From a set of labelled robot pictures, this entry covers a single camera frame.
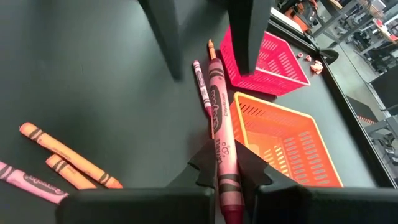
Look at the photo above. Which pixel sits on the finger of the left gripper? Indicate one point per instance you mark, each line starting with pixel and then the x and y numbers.
pixel 248 34
pixel 164 31

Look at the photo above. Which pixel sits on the pink-red plastic basket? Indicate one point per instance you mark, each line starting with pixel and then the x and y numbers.
pixel 280 62

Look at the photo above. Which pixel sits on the pink crayon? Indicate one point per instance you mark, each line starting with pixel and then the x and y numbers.
pixel 222 124
pixel 202 85
pixel 31 183

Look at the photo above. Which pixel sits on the orange plastic basket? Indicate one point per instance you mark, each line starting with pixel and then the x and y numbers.
pixel 280 140

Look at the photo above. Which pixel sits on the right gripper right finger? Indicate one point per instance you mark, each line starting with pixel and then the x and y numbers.
pixel 248 169

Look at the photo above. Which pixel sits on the orange padded chair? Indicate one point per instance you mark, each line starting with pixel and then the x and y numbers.
pixel 303 11

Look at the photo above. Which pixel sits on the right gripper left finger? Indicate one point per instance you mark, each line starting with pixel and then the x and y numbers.
pixel 206 168

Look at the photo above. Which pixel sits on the pink crayon fragment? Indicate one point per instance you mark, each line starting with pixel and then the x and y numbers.
pixel 315 66
pixel 318 71
pixel 308 58
pixel 300 55

